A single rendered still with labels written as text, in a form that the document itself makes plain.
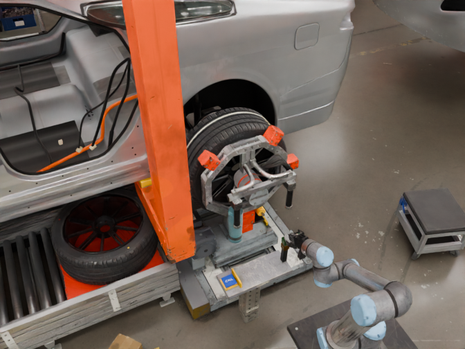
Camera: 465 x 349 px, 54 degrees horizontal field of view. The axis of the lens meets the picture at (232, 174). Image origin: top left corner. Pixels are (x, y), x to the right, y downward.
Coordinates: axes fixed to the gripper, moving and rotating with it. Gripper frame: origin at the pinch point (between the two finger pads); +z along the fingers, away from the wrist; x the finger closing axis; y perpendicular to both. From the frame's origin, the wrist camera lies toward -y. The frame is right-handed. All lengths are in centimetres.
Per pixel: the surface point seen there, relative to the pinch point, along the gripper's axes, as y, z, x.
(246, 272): -19.2, 15.2, 22.9
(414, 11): 85, 110, -238
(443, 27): 69, 82, -241
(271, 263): -20.1, 13.2, 6.5
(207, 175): 44, 23, 28
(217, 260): -30, 59, 24
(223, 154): 53, 22, 16
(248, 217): 1.8, 38.4, 2.7
